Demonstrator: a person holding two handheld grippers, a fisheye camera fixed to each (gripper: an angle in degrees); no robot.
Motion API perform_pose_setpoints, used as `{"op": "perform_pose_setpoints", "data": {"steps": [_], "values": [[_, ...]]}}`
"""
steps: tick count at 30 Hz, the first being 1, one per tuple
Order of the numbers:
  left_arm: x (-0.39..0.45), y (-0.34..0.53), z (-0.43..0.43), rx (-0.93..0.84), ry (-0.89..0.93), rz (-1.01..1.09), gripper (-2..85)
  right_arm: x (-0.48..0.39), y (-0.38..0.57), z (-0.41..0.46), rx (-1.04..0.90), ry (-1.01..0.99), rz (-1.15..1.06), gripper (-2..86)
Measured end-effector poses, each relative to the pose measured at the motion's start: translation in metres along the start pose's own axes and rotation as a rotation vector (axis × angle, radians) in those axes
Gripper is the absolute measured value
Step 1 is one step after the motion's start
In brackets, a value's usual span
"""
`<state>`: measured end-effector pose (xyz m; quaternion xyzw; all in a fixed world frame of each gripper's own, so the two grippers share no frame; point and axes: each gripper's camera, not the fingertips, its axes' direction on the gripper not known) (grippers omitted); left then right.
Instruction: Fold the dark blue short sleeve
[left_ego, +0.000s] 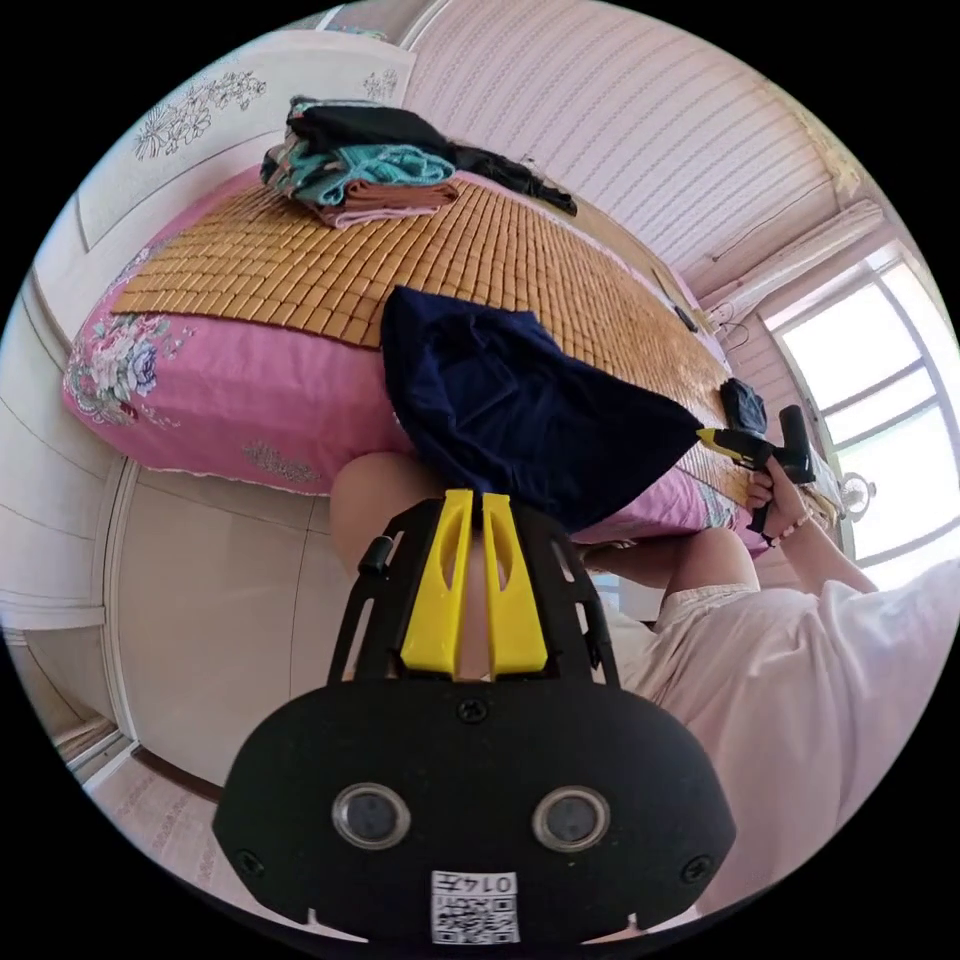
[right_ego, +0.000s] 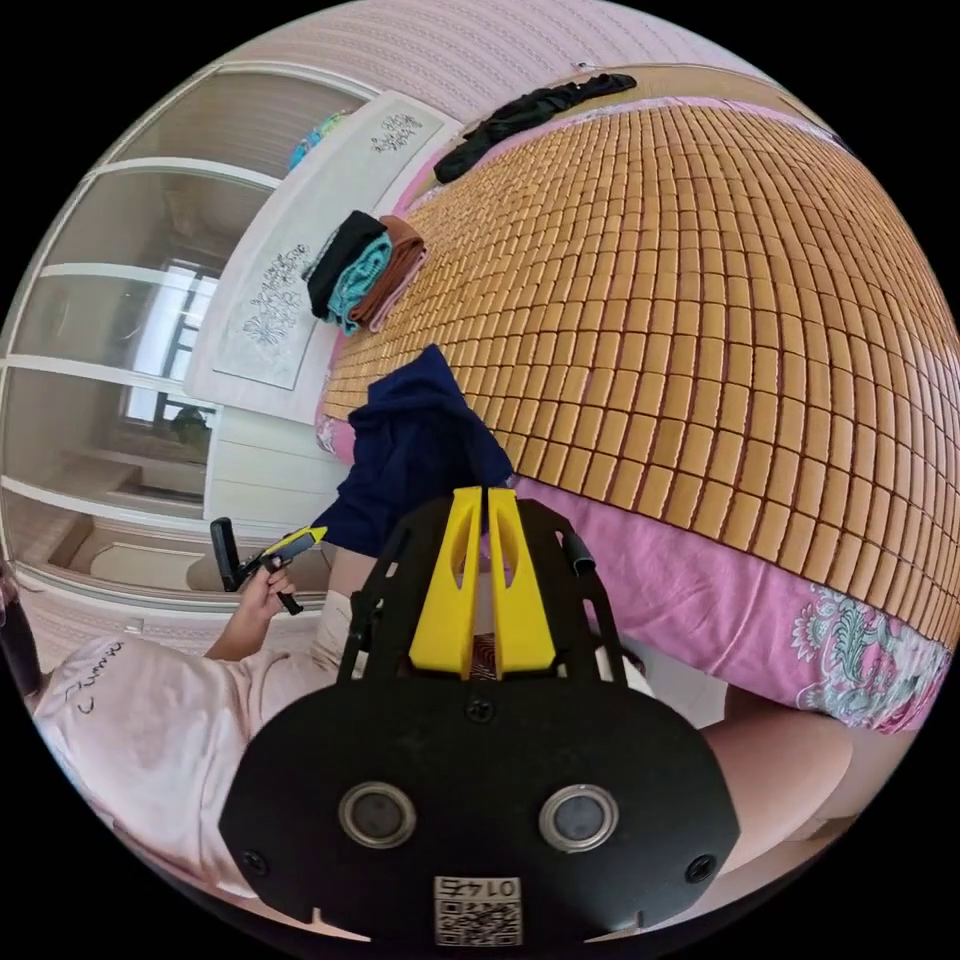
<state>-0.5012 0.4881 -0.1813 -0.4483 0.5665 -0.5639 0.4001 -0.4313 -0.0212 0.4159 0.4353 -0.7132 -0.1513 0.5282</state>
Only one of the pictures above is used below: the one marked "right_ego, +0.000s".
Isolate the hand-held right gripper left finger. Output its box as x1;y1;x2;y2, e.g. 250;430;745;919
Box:
408;485;486;681

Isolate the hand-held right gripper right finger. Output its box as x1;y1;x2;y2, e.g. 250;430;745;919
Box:
487;487;557;681

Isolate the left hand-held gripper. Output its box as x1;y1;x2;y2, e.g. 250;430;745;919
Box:
235;526;330;618

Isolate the dark blue short sleeve shirt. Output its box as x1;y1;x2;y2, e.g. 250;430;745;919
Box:
310;344;520;561

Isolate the person's left forearm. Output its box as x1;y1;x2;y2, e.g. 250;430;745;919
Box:
202;623;262;663

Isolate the person's left hand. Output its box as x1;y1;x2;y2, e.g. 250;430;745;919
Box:
230;568;295;648

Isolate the white bedside cabinet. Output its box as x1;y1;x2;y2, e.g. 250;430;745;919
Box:
202;404;343;530

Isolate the person's body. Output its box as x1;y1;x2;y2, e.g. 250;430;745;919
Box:
0;545;880;905

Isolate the pile of clothes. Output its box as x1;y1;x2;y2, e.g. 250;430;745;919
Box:
302;209;430;337

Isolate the cupboard with glass doors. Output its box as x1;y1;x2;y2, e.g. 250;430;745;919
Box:
0;59;380;610

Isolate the bed with woven mat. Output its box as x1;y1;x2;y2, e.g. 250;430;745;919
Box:
183;65;960;740

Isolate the black garment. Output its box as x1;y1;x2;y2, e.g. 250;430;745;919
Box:
432;72;639;186

